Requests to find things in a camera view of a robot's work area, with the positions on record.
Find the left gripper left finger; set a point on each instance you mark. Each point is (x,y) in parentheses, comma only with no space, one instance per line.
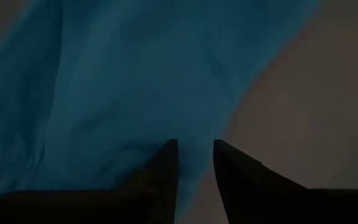
(154,193)

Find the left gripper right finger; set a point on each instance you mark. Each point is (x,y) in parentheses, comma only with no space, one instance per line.
(253,193)

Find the bright blue garment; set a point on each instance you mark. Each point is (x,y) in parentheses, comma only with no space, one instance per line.
(120,77)

